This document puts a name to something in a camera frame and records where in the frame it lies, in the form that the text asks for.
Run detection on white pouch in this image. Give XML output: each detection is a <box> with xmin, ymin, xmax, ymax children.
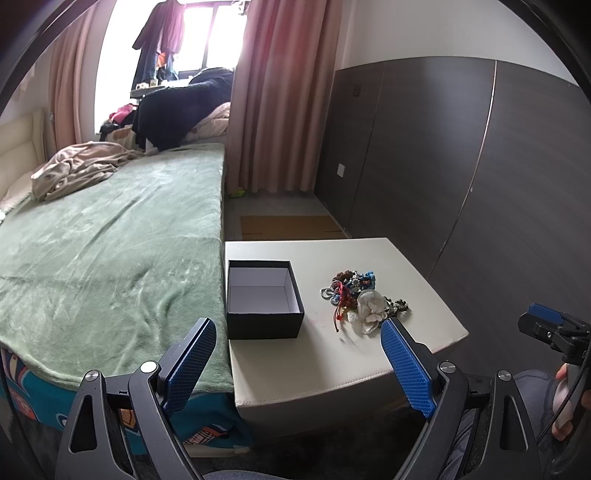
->
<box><xmin>353</xmin><ymin>290</ymin><xmax>387</xmax><ymax>335</ymax></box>

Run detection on red string tassel bracelet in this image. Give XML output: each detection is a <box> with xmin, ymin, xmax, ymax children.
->
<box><xmin>329</xmin><ymin>281</ymin><xmax>359</xmax><ymax>334</ymax></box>

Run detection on black jewelry box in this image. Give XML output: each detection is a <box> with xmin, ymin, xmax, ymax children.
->
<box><xmin>226</xmin><ymin>260</ymin><xmax>304</xmax><ymax>340</ymax></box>

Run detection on person's right hand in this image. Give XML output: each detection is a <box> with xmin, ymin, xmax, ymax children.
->
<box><xmin>550</xmin><ymin>362</ymin><xmax>591</xmax><ymax>444</ymax></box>

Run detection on white leather side table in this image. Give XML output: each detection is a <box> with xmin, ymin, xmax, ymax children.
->
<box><xmin>225</xmin><ymin>238</ymin><xmax>468</xmax><ymax>440</ymax></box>

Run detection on green bed blanket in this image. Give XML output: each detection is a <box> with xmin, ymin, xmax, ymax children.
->
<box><xmin>1</xmin><ymin>143</ymin><xmax>233</xmax><ymax>393</ymax></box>

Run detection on dark wood wardrobe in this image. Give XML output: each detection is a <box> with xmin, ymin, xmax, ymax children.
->
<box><xmin>315</xmin><ymin>57</ymin><xmax>590</xmax><ymax>373</ymax></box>

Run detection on flat cardboard on floor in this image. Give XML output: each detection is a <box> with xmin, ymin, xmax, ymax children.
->
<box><xmin>240</xmin><ymin>215</ymin><xmax>346</xmax><ymax>241</ymax></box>

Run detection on beige crumpled blanket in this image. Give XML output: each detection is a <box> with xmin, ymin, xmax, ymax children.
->
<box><xmin>31</xmin><ymin>142</ymin><xmax>143</xmax><ymax>202</ymax></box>

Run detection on dark clothes pile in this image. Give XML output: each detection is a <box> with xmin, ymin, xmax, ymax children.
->
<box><xmin>132</xmin><ymin>67</ymin><xmax>235</xmax><ymax>150</ymax></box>

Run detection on cream padded headboard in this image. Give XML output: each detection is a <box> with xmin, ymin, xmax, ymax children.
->
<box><xmin>0</xmin><ymin>109</ymin><xmax>48</xmax><ymax>221</ymax></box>

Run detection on pink curtain right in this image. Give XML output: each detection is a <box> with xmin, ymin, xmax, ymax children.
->
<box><xmin>225</xmin><ymin>1</ymin><xmax>342</xmax><ymax>193</ymax></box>

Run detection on pink curtain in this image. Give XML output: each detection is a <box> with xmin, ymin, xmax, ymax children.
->
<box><xmin>225</xmin><ymin>1</ymin><xmax>342</xmax><ymax>193</ymax></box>
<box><xmin>48</xmin><ymin>0</ymin><xmax>115</xmax><ymax>153</ymax></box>

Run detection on pink curtain left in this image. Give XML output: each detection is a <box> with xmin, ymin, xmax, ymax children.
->
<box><xmin>48</xmin><ymin>0</ymin><xmax>115</xmax><ymax>153</ymax></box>

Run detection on hanging dark clothes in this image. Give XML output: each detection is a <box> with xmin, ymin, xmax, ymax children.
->
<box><xmin>131</xmin><ymin>1</ymin><xmax>185</xmax><ymax>90</ymax></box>

